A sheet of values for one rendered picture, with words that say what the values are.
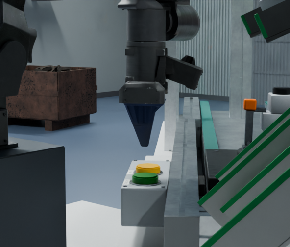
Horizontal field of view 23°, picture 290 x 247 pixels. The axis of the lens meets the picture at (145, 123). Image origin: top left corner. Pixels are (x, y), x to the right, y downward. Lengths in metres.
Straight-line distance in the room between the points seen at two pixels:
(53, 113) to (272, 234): 7.24
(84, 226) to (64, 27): 9.42
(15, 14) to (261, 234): 0.40
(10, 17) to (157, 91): 0.25
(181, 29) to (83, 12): 9.78
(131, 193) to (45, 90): 6.77
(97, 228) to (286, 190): 0.67
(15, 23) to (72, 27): 9.88
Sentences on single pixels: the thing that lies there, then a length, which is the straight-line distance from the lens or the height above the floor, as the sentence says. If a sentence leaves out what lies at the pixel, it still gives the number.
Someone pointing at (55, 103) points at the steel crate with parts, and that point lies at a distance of 7.76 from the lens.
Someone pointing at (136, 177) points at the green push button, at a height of 0.97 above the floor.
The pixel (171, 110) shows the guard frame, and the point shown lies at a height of 0.97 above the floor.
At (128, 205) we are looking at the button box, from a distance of 1.06.
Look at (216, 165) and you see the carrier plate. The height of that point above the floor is 0.97.
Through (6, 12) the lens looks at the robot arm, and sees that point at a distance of 0.82.
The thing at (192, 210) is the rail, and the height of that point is 0.96.
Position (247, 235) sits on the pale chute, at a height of 1.03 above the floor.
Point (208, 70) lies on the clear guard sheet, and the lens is 2.37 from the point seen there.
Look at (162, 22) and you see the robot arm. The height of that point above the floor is 1.20.
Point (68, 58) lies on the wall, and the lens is 10.65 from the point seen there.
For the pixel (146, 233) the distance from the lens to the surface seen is 1.18.
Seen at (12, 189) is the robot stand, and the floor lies 1.02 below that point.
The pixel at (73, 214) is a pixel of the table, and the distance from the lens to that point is 1.29.
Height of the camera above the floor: 1.20
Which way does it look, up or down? 8 degrees down
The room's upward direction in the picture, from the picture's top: straight up
